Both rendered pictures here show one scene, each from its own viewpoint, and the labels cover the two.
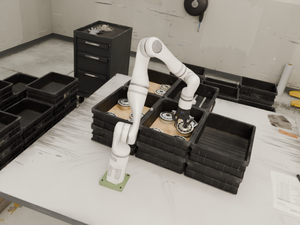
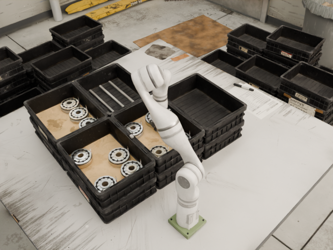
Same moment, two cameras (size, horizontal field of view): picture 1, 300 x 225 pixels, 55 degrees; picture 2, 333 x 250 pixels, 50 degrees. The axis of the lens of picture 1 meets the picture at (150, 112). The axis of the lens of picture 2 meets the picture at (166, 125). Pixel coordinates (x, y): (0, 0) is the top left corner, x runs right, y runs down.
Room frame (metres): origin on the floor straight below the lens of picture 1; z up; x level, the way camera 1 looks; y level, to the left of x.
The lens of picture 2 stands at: (0.67, 0.91, 2.12)
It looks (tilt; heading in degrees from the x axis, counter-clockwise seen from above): 43 degrees down; 304
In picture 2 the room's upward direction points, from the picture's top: 2 degrees counter-clockwise
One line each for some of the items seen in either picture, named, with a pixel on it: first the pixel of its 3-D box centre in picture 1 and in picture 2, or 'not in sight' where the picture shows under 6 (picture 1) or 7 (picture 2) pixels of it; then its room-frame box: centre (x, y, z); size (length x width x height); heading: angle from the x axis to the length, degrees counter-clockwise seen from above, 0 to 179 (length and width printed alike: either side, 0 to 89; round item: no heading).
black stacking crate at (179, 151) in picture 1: (173, 126); (157, 132); (1.44, -0.15, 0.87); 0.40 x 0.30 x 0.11; 161
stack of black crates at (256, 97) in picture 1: (252, 102); (80, 48); (3.00, -1.16, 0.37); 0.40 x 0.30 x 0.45; 77
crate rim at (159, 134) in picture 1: (174, 119); (156, 124); (1.44, -0.15, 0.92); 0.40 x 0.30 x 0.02; 161
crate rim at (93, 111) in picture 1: (129, 104); (104, 153); (1.53, 0.13, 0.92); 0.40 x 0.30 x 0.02; 161
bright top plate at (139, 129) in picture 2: (167, 115); (133, 128); (1.56, -0.11, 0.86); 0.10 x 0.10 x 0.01
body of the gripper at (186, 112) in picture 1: (183, 111); not in sight; (1.44, -0.19, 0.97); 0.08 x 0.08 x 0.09
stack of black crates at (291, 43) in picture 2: not in sight; (290, 61); (1.23, -1.91, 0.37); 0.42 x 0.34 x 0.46; 166
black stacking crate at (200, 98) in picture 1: (191, 100); (114, 94); (1.81, -0.28, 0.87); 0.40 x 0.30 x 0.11; 161
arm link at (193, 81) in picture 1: (190, 86); (161, 84); (1.43, -0.20, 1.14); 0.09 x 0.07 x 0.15; 25
